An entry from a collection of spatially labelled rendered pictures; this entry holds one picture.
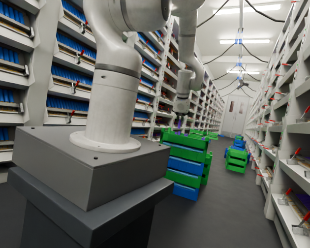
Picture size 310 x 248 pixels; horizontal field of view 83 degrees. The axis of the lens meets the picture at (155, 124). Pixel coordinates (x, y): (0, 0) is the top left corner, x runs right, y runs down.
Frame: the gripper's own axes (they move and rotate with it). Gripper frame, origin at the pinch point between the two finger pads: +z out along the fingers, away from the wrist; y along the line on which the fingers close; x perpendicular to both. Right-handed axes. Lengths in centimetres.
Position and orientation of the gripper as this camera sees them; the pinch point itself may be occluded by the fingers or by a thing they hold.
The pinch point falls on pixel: (180, 118)
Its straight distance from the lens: 119.4
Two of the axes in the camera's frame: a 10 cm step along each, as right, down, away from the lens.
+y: 9.3, 1.9, -3.0
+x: 3.5, -4.1, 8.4
